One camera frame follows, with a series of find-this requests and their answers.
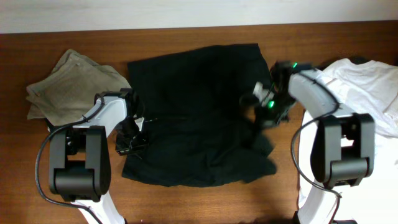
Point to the black shorts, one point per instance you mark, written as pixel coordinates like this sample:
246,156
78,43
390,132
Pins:
192,105

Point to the dark garment under khaki shorts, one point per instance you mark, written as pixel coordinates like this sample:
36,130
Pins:
51,127

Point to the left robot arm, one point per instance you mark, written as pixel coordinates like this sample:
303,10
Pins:
79,163

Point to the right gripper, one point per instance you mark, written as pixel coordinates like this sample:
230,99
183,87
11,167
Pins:
259,123

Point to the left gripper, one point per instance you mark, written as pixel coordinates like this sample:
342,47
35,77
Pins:
131,144

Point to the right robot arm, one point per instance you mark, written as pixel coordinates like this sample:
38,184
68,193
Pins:
342,153

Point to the folded khaki shorts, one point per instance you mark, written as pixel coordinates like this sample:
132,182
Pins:
69,91

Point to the white t-shirt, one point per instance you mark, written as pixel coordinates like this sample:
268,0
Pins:
370,87

